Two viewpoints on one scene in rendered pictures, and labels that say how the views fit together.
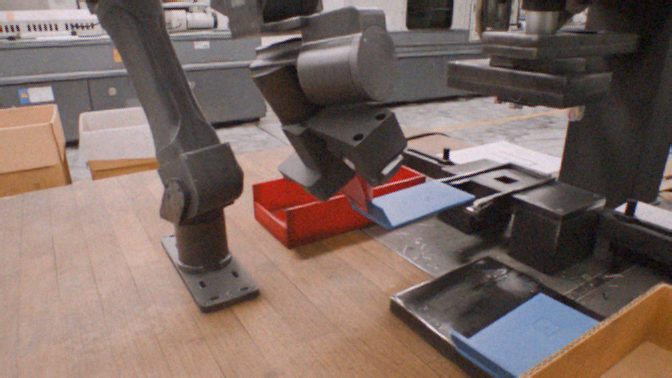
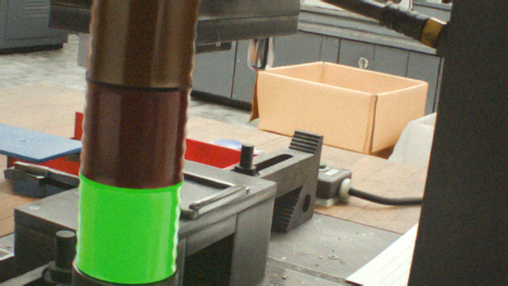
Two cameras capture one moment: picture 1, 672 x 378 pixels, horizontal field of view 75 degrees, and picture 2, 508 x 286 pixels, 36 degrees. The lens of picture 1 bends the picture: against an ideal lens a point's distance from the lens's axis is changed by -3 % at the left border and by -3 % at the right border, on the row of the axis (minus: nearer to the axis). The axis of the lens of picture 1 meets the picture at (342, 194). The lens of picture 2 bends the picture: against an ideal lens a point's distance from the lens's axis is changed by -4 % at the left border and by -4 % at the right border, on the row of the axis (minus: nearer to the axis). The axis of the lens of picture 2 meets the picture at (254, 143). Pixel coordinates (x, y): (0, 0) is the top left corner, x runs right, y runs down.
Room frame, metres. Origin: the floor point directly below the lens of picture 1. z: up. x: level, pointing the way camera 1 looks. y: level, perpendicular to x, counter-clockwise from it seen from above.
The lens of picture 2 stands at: (0.36, -0.77, 1.17)
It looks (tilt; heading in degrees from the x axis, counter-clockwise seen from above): 14 degrees down; 59
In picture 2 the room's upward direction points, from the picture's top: 6 degrees clockwise
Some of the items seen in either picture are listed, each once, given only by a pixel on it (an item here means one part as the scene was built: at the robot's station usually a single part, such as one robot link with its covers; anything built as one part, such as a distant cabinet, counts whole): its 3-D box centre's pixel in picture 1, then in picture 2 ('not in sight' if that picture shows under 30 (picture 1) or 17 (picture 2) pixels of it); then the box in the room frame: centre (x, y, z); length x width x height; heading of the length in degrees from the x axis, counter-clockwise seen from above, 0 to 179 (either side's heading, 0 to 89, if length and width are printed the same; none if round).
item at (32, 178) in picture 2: (489, 204); (46, 180); (0.52, -0.18, 0.98); 0.07 x 0.02 x 0.01; 123
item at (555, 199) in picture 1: (517, 184); (156, 200); (0.59, -0.25, 0.98); 0.20 x 0.10 x 0.01; 33
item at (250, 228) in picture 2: (513, 212); (152, 254); (0.59, -0.25, 0.94); 0.20 x 0.10 x 0.07; 33
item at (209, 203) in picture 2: (527, 176); (217, 212); (0.63, -0.27, 0.98); 0.07 x 0.01 x 0.03; 33
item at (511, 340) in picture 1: (531, 329); not in sight; (0.34, -0.17, 0.93); 0.15 x 0.07 x 0.03; 127
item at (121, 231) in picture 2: not in sight; (128, 220); (0.46, -0.51, 1.07); 0.04 x 0.04 x 0.03
